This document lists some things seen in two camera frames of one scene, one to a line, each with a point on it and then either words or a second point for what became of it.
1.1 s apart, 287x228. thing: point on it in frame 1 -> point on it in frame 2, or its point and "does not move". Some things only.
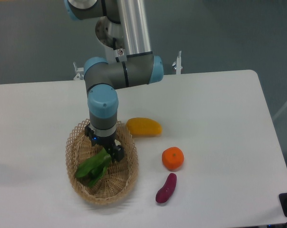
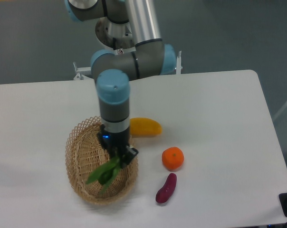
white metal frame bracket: [80, 71] does not move
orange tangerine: [172, 158] does not move
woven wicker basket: [120, 177] does not move
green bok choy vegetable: [91, 171] -> [105, 174]
